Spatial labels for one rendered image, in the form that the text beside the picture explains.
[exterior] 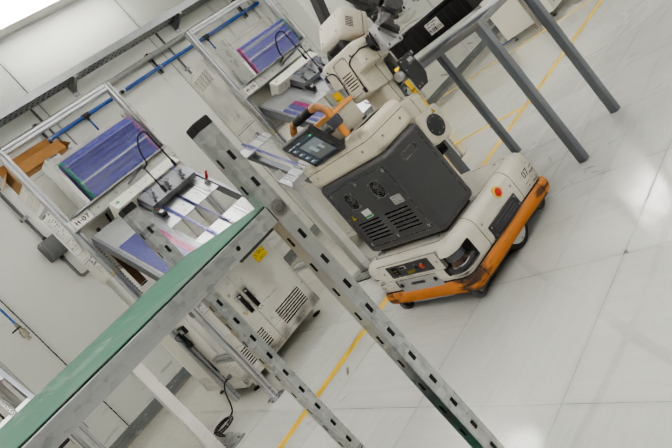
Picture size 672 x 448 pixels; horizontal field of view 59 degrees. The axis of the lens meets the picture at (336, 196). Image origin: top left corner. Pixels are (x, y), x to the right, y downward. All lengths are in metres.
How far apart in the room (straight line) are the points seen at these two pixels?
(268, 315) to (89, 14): 3.39
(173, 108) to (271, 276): 2.48
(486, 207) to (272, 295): 1.61
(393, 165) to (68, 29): 4.00
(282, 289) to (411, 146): 1.58
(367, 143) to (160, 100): 3.59
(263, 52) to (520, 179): 2.33
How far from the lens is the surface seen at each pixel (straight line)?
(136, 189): 3.60
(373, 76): 2.64
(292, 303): 3.67
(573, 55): 3.16
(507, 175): 2.60
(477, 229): 2.40
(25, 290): 4.94
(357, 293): 0.89
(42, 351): 4.90
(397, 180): 2.31
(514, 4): 7.01
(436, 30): 3.03
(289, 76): 4.35
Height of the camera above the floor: 1.02
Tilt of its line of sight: 8 degrees down
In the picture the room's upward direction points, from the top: 41 degrees counter-clockwise
